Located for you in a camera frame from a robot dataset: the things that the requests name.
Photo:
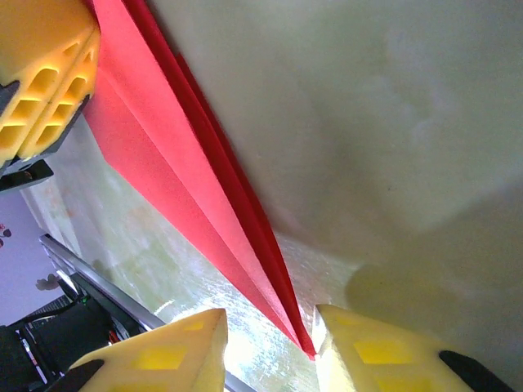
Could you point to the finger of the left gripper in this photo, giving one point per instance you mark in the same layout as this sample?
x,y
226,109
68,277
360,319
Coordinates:
x,y
37,45
77,94

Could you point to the long aluminium base rail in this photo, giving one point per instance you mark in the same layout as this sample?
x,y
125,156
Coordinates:
x,y
94,277

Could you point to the red paper sheet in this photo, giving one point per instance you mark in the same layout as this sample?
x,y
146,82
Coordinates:
x,y
171,163

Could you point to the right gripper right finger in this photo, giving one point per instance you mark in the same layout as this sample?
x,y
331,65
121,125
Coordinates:
x,y
388,359

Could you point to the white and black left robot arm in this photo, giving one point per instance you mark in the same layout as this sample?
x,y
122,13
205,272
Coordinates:
x,y
61,335

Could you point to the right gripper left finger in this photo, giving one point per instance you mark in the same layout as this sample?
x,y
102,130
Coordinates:
x,y
163,359

